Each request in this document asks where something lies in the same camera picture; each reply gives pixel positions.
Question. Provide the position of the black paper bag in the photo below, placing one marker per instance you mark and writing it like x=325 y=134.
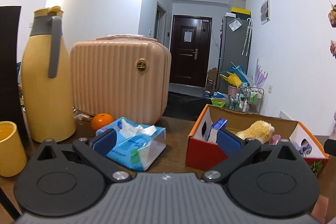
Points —
x=9 y=100

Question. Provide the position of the purple drawstring pouch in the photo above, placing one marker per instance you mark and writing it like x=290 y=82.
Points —
x=304 y=148

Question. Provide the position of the blue soft tissue pack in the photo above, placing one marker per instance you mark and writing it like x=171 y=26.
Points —
x=138 y=145

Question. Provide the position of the purple decorative plant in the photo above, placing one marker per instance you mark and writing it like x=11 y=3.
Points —
x=260 y=76

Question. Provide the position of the yellow mug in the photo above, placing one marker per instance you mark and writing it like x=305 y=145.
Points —
x=13 y=158

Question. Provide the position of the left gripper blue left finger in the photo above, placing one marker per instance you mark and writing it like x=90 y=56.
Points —
x=104 y=142

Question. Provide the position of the yellow box on fridge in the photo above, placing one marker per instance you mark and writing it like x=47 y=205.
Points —
x=240 y=11

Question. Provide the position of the dried pink roses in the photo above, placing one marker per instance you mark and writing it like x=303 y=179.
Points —
x=332 y=20

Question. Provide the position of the black chair back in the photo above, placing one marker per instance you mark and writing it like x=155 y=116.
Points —
x=183 y=106

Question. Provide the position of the yellow plush toy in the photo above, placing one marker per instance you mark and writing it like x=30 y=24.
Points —
x=259 y=130

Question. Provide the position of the yellow thermos jug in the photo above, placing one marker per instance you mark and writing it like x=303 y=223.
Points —
x=46 y=79

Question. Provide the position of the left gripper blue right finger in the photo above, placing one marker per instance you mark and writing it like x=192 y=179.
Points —
x=228 y=142

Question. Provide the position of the dark brown door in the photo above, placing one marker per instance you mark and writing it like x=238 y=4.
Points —
x=190 y=50

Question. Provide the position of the pink satin bow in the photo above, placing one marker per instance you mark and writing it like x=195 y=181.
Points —
x=274 y=139

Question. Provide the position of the pink textured vase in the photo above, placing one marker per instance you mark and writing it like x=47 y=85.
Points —
x=332 y=134

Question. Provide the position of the pink ribbed suitcase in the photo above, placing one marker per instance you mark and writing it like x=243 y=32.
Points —
x=121 y=75

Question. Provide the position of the red cardboard box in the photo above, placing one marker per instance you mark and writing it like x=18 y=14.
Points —
x=204 y=155

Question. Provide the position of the wire storage cart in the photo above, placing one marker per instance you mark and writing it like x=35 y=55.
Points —
x=245 y=99

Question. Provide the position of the blue tissue pocket pack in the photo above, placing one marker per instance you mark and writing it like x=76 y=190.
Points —
x=219 y=124

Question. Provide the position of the blue and yellow bags pile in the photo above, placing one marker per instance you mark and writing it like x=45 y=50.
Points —
x=235 y=76

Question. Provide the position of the orange fruit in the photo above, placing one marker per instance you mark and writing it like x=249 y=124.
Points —
x=101 y=120

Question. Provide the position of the grey refrigerator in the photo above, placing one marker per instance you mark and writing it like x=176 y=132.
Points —
x=234 y=51

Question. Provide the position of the wall picture frame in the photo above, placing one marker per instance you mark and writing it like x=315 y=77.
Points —
x=265 y=12

